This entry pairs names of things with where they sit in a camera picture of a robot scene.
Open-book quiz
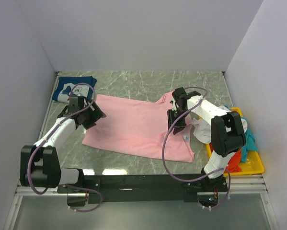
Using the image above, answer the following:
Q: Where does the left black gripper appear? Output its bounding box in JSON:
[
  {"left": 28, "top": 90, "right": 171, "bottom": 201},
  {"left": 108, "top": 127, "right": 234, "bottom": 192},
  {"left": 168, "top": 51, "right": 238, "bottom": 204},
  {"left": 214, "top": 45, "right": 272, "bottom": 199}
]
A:
[{"left": 80, "top": 100, "right": 106, "bottom": 129}]

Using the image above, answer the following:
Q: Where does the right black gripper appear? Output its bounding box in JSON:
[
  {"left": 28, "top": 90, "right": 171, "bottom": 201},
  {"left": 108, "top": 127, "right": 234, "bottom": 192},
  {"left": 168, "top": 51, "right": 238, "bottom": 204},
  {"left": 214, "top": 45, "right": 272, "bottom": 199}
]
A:
[{"left": 167, "top": 108, "right": 190, "bottom": 135}]

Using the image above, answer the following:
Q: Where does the pink t shirt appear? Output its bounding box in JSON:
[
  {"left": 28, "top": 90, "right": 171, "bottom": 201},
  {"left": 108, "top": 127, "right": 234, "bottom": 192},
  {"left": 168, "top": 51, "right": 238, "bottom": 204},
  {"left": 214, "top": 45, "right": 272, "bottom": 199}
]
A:
[{"left": 82, "top": 92, "right": 194, "bottom": 162}]

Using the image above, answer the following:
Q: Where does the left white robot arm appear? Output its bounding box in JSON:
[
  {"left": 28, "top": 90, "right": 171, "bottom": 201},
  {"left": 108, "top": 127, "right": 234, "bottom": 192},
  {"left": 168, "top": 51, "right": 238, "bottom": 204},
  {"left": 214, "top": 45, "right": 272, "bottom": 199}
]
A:
[{"left": 20, "top": 96, "right": 106, "bottom": 188}]

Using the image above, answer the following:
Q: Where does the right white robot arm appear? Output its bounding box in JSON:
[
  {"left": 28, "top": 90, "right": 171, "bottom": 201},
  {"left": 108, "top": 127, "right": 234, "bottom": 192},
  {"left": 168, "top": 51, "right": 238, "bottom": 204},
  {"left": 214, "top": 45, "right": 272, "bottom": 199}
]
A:
[{"left": 165, "top": 87, "right": 246, "bottom": 191}]

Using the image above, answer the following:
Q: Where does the folded blue printed t shirt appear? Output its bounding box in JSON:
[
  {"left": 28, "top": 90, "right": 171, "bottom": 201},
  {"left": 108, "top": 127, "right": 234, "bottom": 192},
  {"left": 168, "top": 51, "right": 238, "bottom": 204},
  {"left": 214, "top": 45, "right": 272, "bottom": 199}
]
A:
[{"left": 52, "top": 76, "right": 97, "bottom": 104}]

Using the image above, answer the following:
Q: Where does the white t shirt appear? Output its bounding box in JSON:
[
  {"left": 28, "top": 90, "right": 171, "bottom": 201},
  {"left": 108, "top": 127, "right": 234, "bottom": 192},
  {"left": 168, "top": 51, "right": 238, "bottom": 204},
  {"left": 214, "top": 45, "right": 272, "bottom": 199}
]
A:
[{"left": 192, "top": 105, "right": 248, "bottom": 144}]

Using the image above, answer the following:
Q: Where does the orange t shirt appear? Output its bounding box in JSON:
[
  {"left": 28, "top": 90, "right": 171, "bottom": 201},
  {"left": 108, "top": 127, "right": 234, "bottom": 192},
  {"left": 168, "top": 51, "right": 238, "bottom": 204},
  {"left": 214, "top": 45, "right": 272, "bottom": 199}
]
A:
[{"left": 206, "top": 143, "right": 242, "bottom": 175}]

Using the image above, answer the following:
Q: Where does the teal t shirt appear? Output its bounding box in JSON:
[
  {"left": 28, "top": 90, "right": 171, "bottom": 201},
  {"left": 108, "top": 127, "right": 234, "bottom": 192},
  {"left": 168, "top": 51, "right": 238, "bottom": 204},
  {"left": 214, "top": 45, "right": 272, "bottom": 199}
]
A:
[{"left": 240, "top": 115, "right": 259, "bottom": 163}]

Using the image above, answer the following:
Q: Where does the black base beam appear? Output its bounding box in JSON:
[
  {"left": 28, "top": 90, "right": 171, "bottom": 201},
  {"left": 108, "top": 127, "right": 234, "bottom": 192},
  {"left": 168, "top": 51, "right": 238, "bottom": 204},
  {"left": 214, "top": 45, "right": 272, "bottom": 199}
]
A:
[{"left": 57, "top": 174, "right": 228, "bottom": 207}]

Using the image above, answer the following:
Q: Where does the yellow plastic tray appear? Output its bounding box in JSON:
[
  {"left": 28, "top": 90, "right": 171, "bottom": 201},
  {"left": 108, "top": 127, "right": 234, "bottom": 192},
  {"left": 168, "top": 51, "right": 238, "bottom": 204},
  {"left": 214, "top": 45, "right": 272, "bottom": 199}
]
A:
[{"left": 197, "top": 107, "right": 265, "bottom": 177}]

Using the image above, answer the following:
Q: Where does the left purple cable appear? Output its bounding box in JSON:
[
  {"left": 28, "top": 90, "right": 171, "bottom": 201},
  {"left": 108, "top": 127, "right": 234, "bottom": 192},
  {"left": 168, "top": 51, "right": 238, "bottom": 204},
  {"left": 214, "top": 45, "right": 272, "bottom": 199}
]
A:
[{"left": 27, "top": 82, "right": 103, "bottom": 213}]

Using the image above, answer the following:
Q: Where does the purple cable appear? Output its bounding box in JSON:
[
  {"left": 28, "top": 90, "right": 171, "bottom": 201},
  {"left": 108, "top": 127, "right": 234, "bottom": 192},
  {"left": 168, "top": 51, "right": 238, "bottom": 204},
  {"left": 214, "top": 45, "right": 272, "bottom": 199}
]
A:
[
  {"left": 161, "top": 86, "right": 231, "bottom": 209},
  {"left": 27, "top": 82, "right": 103, "bottom": 213}
]

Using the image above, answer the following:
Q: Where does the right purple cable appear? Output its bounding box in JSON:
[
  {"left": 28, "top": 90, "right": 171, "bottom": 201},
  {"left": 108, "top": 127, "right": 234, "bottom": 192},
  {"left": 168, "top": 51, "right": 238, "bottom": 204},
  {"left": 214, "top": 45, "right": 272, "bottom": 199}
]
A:
[{"left": 161, "top": 86, "right": 231, "bottom": 209}]

